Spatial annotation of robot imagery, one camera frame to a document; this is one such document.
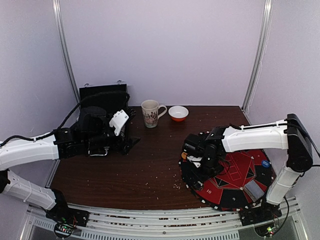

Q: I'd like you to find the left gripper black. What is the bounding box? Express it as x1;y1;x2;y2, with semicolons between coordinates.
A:
84;113;140;155

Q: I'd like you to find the orange big blind button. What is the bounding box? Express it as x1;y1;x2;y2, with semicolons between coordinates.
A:
181;152;188;160

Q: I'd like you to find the blue small blind button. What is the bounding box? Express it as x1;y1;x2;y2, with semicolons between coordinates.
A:
261;159;271;168

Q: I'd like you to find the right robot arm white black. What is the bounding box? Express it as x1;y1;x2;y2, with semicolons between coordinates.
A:
179;114;314;221

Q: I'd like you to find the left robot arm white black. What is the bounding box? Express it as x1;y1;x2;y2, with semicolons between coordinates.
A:
0;90;140;225

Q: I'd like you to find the red black poker mat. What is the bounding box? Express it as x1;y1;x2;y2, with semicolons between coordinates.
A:
178;131;275;212

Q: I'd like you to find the white floral ceramic mug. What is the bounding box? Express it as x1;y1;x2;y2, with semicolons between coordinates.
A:
141;99;168;129

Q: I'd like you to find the deck of playing cards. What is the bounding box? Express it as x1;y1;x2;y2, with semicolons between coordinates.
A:
243;180;265;202

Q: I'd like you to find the orange white ceramic bowl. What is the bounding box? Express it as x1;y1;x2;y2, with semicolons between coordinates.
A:
168;105;189;122

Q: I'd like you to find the black poker chip case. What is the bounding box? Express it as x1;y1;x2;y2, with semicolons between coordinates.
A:
78;83;129;157

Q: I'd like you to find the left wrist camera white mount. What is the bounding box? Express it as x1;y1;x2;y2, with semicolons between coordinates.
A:
109;109;129;136

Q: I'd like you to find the right aluminium frame post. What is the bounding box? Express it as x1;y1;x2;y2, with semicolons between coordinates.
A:
242;0;274;115

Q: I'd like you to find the aluminium frame post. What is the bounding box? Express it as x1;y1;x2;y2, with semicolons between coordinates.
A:
52;0;81;104
242;0;274;115

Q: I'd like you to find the left aluminium frame post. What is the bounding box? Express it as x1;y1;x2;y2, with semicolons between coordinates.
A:
52;0;81;104

